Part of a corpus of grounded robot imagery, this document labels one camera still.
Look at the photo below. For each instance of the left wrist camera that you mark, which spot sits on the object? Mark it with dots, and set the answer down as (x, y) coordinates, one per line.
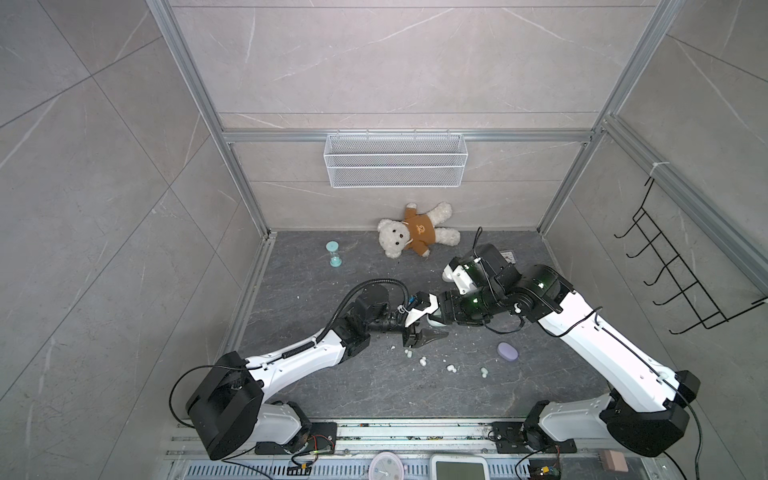
(422, 304)

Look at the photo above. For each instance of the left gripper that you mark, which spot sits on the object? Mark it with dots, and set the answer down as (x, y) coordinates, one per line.
(377, 321)

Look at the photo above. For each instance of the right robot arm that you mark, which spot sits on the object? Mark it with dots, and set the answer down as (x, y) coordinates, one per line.
(648, 407)

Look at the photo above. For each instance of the purple earbud charging case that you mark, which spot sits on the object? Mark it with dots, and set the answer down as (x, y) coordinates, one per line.
(507, 352)

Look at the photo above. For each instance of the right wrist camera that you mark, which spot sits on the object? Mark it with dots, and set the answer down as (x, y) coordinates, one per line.
(462, 273)

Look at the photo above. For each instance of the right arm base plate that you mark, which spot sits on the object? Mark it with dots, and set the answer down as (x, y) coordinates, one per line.
(517, 438)

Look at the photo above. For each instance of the black wall hook rack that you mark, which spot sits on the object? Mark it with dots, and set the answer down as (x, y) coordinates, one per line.
(678, 273)

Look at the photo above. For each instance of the white teddy bear brown shirt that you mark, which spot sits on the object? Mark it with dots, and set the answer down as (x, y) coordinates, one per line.
(417, 231)

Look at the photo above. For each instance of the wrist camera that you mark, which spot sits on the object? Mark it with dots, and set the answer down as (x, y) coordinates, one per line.
(422, 304)
(462, 273)

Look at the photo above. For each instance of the white wire mesh basket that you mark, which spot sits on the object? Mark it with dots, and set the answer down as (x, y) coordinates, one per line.
(367, 160)

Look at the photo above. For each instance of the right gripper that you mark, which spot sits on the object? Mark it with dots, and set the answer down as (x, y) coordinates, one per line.
(450, 309)

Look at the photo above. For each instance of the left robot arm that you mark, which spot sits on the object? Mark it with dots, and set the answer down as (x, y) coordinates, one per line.
(233, 404)

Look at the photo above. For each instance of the white digital scale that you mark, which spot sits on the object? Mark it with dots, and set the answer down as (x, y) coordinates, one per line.
(458, 467)

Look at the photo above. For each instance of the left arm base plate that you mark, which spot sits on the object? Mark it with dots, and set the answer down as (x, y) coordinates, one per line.
(319, 435)

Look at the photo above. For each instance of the pink block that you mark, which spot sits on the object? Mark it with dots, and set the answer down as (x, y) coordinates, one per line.
(613, 461)

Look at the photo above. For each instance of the small square clock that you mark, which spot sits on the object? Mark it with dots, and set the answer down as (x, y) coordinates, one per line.
(508, 256)

